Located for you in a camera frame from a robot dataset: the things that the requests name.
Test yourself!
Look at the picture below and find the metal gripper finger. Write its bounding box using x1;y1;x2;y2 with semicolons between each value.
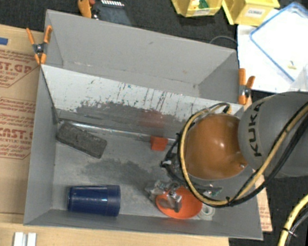
158;189;185;214
143;177;170;203

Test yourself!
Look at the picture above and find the orange round dish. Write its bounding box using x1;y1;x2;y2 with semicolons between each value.
153;183;206;223

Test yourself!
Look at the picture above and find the clear tape roll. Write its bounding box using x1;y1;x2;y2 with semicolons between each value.
196;204;216;222

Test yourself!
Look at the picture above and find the small orange-red block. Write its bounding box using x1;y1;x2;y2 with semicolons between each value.
148;135;169;153

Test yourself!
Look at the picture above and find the dark blue cup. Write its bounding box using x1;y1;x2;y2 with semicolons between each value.
65;178;124;219

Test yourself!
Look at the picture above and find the dark green flat block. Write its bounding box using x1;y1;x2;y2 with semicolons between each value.
52;121;110;160

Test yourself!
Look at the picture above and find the grey metal bin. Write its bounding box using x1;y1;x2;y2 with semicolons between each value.
16;9;291;246

